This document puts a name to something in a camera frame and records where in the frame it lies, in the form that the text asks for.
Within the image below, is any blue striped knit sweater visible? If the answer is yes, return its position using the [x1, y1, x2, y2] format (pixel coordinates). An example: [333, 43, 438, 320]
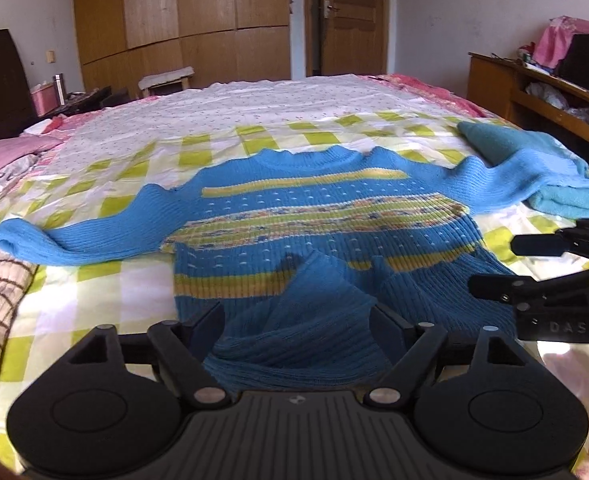
[0, 145, 589, 394]

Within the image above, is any folded teal fleece garment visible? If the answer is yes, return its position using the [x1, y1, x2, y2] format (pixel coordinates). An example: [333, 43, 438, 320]
[457, 122, 589, 220]

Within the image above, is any yellow checked bed sheet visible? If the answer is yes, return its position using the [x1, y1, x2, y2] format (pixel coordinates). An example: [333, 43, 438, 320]
[0, 109, 589, 476]

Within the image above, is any wooden side desk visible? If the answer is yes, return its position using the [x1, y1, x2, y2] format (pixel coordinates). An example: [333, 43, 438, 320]
[467, 53, 589, 163]

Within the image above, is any pink cloth on desk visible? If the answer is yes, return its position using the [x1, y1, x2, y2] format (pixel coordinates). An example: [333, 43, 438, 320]
[532, 15, 589, 70]

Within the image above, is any pink bedspread edge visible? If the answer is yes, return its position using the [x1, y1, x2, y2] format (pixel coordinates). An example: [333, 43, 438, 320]
[367, 74, 493, 118]

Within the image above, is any white floral bed sheet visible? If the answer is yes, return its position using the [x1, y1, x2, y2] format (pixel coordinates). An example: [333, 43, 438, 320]
[26, 75, 461, 174]

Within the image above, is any small padded stool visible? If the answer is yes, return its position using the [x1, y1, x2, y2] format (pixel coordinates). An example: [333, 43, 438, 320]
[138, 66, 195, 98]

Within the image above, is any dark bedside table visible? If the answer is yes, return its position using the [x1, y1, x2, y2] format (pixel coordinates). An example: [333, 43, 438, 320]
[45, 86, 132, 118]

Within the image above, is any pink pillow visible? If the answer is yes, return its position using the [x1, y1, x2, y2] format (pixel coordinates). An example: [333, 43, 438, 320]
[0, 136, 62, 169]

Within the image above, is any pink storage box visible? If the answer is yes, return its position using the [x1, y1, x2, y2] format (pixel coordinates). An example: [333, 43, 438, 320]
[31, 81, 59, 117]

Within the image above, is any steel thermos flask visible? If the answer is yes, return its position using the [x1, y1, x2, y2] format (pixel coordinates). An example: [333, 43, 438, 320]
[52, 73, 68, 106]

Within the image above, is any wooden wardrobe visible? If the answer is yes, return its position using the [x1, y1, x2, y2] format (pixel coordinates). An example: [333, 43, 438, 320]
[73, 0, 291, 96]

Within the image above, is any wooden door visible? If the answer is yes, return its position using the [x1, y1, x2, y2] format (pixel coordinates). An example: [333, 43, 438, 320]
[304, 0, 390, 76]

